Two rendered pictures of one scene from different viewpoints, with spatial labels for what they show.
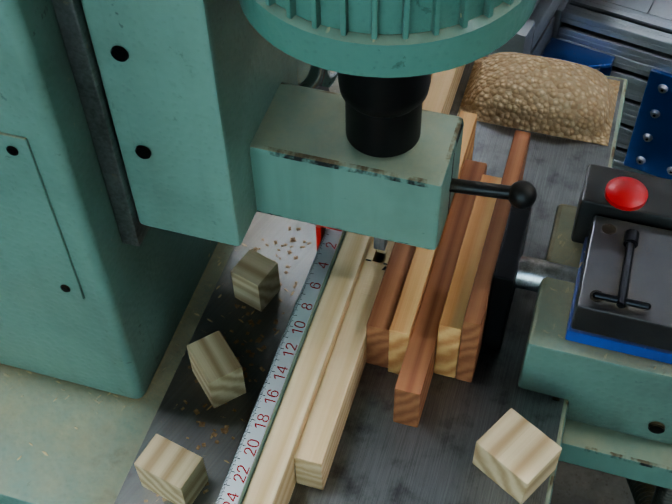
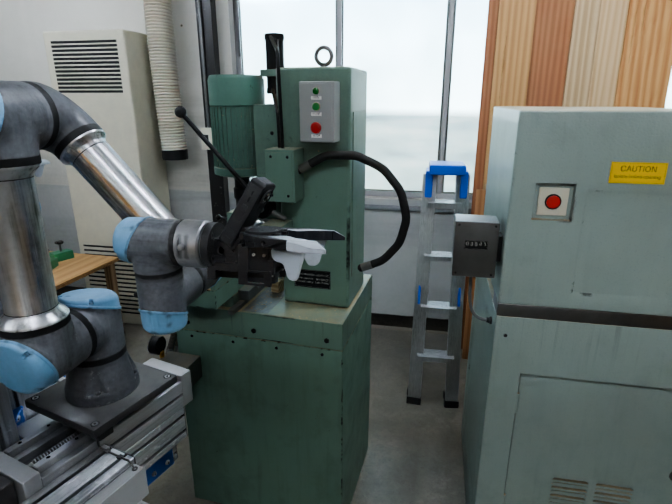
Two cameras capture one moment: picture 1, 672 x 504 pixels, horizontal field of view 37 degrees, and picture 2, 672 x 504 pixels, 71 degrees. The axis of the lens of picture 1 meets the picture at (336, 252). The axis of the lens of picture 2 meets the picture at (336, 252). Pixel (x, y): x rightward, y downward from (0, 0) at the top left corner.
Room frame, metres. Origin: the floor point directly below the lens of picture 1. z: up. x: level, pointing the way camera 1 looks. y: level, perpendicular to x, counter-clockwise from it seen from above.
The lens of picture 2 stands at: (2.10, 0.21, 1.43)
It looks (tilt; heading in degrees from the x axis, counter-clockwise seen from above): 18 degrees down; 177
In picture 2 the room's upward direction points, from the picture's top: straight up
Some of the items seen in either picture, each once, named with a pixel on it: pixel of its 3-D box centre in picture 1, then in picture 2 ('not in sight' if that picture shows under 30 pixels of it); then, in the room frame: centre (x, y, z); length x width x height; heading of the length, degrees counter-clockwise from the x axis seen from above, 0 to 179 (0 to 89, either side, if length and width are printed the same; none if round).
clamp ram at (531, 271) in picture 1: (547, 277); not in sight; (0.46, -0.16, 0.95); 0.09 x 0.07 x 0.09; 162
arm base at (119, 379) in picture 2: not in sight; (100, 367); (1.15, -0.27, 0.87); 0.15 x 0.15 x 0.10
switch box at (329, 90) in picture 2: not in sight; (319, 112); (0.73, 0.22, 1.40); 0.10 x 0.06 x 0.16; 72
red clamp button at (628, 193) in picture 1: (626, 193); not in sight; (0.48, -0.21, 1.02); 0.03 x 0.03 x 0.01
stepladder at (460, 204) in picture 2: not in sight; (439, 286); (0.01, 0.80, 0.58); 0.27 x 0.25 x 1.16; 168
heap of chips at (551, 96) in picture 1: (542, 84); not in sight; (0.71, -0.20, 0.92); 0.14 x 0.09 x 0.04; 72
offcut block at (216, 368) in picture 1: (216, 369); not in sight; (0.47, 0.11, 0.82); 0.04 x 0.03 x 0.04; 29
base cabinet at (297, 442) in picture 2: not in sight; (284, 395); (0.53, 0.08, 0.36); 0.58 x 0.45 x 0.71; 72
